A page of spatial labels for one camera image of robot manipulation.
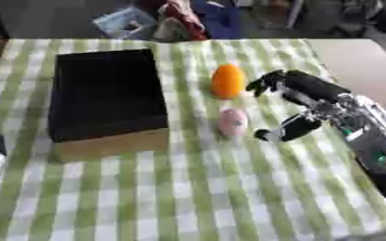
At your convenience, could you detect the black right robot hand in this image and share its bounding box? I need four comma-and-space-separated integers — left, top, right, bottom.
244, 69, 353, 143

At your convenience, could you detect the tan box with black inside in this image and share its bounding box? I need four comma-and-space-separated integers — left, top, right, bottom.
46, 48, 172, 164

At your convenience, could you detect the orange toy fruit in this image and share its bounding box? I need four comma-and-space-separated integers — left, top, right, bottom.
209, 62, 248, 100

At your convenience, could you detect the pink egg-shaped toy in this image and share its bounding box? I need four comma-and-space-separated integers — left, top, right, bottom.
217, 107, 251, 137

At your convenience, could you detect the dark blue bag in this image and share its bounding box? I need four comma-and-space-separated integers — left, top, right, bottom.
189, 0, 243, 40

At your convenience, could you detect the red and white cloth bundle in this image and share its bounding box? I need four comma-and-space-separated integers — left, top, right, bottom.
152, 0, 210, 42

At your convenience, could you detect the pale blue bag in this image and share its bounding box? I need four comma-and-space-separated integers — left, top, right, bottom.
90, 7, 160, 40

